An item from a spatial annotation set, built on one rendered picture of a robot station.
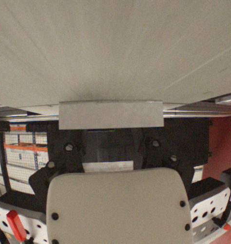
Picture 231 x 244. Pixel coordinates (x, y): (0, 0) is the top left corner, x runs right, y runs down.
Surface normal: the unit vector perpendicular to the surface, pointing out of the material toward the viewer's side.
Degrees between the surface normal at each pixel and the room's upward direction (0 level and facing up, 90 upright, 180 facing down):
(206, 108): 90
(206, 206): 90
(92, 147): 90
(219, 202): 90
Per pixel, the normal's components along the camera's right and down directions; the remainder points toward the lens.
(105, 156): 0.10, -0.04
